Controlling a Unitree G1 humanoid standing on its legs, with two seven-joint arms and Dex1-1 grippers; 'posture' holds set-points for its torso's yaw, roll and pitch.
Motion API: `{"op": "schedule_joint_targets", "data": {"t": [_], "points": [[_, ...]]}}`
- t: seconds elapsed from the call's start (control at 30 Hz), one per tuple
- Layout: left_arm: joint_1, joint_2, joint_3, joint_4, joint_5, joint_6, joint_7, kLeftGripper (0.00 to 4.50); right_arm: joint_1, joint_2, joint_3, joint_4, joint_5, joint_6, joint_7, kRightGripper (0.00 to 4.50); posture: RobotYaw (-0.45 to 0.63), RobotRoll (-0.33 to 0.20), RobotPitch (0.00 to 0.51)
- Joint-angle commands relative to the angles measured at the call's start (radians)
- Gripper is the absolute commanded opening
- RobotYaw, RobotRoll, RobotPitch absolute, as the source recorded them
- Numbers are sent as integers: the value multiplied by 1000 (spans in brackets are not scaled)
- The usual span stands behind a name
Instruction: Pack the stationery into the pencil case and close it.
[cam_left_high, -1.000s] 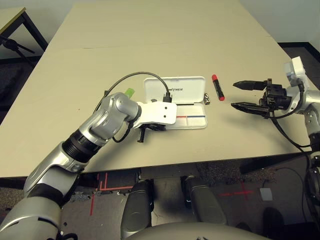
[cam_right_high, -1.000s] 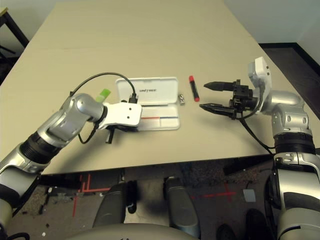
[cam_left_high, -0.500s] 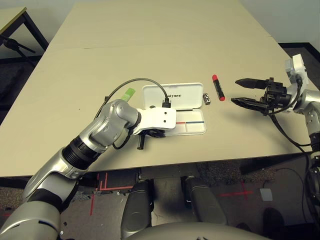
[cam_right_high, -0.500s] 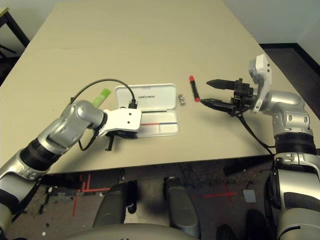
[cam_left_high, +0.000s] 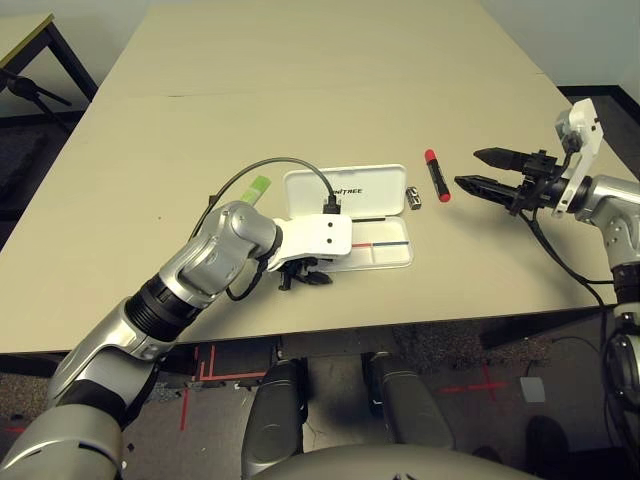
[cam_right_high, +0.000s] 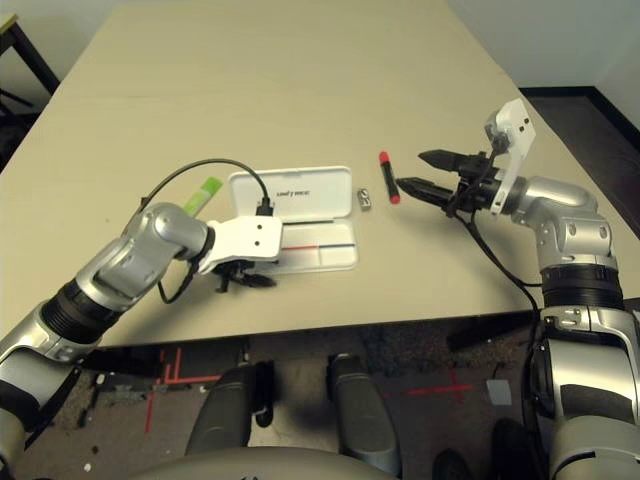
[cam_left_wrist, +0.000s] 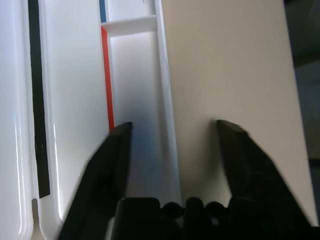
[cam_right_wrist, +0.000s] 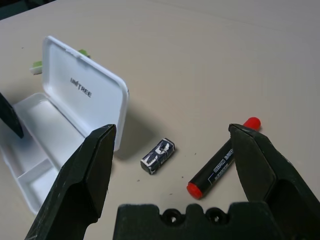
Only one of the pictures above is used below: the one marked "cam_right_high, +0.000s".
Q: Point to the green highlighter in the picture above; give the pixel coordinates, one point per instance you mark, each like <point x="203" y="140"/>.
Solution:
<point x="202" y="196"/>

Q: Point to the black tripod stand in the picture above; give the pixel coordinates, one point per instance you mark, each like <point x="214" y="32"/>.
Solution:
<point x="12" y="97"/>

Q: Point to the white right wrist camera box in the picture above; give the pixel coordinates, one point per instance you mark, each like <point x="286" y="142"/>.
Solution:
<point x="517" y="130"/>

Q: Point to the beige side table black frame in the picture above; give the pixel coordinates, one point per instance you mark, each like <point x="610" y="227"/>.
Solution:
<point x="30" y="55"/>

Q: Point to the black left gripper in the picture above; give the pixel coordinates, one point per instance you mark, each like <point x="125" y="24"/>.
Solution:
<point x="235" y="271"/>

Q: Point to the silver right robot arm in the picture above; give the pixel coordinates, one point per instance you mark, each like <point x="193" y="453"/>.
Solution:
<point x="575" y="225"/>

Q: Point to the grey robot torso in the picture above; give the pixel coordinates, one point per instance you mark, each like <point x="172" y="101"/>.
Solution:
<point x="260" y="467"/>

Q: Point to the grey paper square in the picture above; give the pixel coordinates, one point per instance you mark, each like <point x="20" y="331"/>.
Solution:
<point x="500" y="393"/>

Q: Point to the red and black marker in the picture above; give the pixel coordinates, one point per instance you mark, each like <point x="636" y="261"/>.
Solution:
<point x="389" y="180"/>

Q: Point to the small silver black binder clip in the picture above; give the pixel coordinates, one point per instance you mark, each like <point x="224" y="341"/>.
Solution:
<point x="365" y="198"/>

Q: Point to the black table foot bar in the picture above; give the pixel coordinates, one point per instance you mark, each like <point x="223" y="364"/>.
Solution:
<point x="125" y="362"/>
<point x="485" y="332"/>

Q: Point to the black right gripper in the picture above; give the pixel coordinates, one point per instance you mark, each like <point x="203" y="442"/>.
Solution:
<point x="475" y="190"/>

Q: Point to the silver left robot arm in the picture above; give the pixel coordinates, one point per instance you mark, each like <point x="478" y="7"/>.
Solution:
<point x="125" y="250"/>

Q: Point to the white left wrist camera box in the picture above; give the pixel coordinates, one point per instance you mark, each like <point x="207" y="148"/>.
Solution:
<point x="250" y="235"/>

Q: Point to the grey robot left leg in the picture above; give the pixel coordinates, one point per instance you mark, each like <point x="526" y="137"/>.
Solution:
<point x="225" y="415"/>

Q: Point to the grey robot right leg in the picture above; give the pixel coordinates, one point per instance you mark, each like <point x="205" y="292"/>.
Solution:
<point x="360" y="410"/>

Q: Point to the black shoe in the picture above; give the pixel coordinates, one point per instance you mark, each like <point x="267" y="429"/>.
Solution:
<point x="515" y="450"/>
<point x="450" y="467"/>

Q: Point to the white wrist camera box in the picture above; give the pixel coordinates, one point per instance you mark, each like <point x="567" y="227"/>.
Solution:
<point x="250" y="235"/>
<point x="517" y="130"/>

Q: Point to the white plastic pencil case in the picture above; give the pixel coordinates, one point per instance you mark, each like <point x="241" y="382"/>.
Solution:
<point x="325" y="200"/>

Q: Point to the grey robot leg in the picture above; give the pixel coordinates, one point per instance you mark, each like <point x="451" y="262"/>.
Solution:
<point x="360" y="410"/>
<point x="225" y="415"/>

